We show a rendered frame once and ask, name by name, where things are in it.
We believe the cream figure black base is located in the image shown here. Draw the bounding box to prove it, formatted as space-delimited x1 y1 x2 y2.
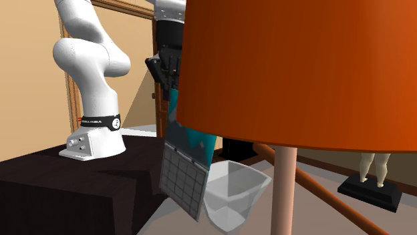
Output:
336 152 404 214

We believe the grey laptop teal screen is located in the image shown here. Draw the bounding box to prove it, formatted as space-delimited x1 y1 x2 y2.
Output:
159 87 218 223

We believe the dark robot stand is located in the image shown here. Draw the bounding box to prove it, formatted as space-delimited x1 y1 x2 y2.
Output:
0 134 171 235

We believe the black block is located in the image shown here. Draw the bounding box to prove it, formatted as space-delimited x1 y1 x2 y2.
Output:
221 138 259 163

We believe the translucent white cup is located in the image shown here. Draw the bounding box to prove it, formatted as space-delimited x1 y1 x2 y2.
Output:
202 160 273 234

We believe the orange shade table lamp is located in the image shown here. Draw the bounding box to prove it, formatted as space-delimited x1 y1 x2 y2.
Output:
176 0 417 235

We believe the brown wooden rod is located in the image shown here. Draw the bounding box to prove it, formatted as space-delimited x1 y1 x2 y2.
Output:
252 142 390 235

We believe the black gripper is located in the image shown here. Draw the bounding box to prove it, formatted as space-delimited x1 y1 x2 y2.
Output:
144 19 186 102

